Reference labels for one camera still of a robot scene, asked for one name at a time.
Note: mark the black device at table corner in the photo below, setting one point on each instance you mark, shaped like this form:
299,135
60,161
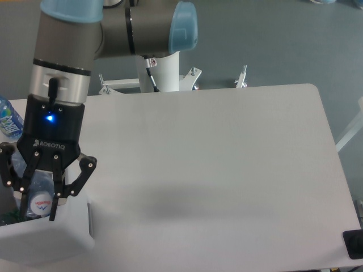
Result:
353,243

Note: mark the blue labelled drink bottle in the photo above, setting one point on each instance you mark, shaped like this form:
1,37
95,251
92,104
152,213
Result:
11,121

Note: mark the crushed clear plastic bottle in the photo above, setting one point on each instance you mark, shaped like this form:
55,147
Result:
41,189

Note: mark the white plastic trash can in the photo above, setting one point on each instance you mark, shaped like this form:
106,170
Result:
40,240

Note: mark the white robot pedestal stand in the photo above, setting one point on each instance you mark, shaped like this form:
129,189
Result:
155,75

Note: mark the green bottle inside trash can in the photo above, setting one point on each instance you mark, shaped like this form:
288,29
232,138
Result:
10,217

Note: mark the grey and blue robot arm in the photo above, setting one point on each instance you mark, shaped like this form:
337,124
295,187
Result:
71,36

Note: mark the white frame at right edge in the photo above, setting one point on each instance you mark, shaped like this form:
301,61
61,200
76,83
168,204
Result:
351,129

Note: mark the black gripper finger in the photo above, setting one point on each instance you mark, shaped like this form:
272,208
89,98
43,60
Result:
87,165
10,177

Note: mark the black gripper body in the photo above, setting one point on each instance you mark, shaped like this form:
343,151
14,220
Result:
51,130

